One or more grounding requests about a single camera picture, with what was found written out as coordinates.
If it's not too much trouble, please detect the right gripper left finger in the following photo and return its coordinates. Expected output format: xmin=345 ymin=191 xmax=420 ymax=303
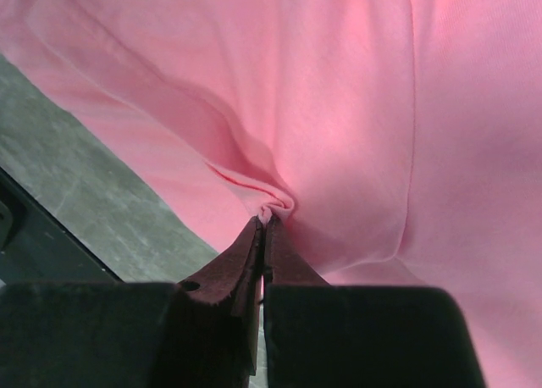
xmin=1 ymin=218 xmax=264 ymax=387

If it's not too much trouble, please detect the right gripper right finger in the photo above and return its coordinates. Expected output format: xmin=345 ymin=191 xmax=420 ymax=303
xmin=263 ymin=217 xmax=485 ymax=387

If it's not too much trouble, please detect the pink t shirt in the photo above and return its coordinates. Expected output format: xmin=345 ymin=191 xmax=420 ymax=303
xmin=1 ymin=0 xmax=541 ymax=387

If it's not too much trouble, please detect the black base beam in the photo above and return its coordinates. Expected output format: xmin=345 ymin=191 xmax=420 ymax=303
xmin=1 ymin=170 xmax=120 ymax=285

